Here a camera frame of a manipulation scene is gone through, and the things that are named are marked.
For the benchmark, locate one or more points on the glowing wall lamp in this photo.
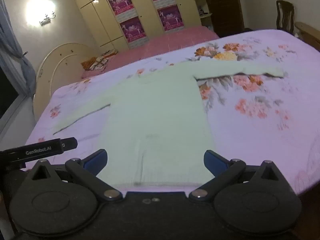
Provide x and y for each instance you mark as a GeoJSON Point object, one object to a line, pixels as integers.
{"type": "Point", "coordinates": [41, 11]}

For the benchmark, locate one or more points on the pink bed cover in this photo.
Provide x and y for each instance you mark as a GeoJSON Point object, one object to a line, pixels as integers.
{"type": "Point", "coordinates": [175, 40]}

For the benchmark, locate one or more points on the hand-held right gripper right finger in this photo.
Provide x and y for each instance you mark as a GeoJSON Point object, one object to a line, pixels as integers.
{"type": "Point", "coordinates": [214, 162]}

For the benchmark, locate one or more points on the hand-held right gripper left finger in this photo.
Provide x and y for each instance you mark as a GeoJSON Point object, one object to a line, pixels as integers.
{"type": "Point", "coordinates": [96, 158]}

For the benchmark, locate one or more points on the floral lilac bedsheet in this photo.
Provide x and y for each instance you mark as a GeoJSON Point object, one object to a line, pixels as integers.
{"type": "Point", "coordinates": [250, 130]}

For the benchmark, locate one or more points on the grey curtain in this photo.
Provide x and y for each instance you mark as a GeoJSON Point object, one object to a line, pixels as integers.
{"type": "Point", "coordinates": [15, 50]}

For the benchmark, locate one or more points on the cream corner shelf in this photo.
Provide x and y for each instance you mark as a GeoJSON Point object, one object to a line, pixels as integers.
{"type": "Point", "coordinates": [200, 5]}

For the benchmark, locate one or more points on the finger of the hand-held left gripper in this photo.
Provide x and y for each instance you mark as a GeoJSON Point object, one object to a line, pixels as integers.
{"type": "Point", "coordinates": [70, 143]}

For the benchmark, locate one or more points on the cream wardrobe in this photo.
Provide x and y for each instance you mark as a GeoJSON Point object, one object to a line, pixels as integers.
{"type": "Point", "coordinates": [97, 17]}

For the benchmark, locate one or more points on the dark wooden door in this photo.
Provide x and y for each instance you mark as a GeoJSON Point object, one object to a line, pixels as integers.
{"type": "Point", "coordinates": [225, 5]}

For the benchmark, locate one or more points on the dark wooden chair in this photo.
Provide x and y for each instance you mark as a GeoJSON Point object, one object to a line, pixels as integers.
{"type": "Point", "coordinates": [285, 15]}

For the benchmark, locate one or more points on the orange patterned cloth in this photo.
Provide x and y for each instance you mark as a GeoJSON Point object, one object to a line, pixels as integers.
{"type": "Point", "coordinates": [97, 61]}

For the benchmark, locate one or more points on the wooden bed frame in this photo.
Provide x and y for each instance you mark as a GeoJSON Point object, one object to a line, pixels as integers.
{"type": "Point", "coordinates": [308, 33]}

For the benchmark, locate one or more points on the light green sweater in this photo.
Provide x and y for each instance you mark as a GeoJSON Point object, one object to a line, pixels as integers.
{"type": "Point", "coordinates": [155, 110]}

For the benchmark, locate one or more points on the cream curved headboard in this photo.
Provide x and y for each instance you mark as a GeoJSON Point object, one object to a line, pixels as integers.
{"type": "Point", "coordinates": [50, 65]}

